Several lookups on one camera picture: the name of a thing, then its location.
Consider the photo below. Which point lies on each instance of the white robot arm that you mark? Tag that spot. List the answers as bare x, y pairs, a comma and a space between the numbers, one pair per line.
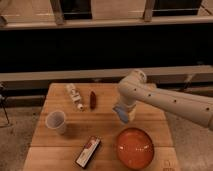
132, 88

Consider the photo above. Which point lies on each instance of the white plastic bottle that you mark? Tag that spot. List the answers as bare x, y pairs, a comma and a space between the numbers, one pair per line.
75, 96

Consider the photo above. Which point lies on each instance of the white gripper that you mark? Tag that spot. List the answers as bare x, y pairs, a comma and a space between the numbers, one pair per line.
129, 109

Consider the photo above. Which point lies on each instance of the orange ceramic bowl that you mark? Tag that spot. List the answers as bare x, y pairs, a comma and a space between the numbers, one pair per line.
134, 148

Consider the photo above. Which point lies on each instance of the clear plastic cup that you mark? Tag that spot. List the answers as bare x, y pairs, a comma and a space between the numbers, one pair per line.
56, 121

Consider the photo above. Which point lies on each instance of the red sausage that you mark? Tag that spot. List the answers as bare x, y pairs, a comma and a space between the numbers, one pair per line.
93, 100

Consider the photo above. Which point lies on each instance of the black red snack box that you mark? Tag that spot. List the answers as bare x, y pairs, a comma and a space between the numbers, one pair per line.
88, 151

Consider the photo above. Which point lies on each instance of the wooden railing shelf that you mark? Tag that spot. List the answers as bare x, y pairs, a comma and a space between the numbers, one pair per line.
57, 14

